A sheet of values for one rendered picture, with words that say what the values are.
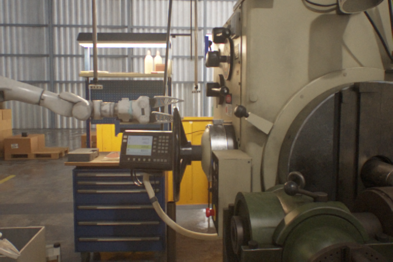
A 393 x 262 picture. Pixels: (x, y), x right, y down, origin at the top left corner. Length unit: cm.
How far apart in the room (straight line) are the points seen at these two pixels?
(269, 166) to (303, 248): 45
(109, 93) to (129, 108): 203
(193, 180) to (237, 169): 301
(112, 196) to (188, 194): 138
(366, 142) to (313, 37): 37
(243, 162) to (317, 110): 27
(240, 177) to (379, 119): 46
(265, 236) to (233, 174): 32
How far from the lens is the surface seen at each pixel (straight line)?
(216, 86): 146
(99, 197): 287
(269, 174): 106
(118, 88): 320
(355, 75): 115
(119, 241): 298
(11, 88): 126
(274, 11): 109
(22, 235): 272
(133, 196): 281
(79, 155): 284
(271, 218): 69
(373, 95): 107
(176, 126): 110
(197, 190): 399
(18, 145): 839
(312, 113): 99
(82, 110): 121
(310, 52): 111
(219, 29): 139
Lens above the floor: 152
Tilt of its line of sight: 4 degrees down
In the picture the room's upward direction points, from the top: straight up
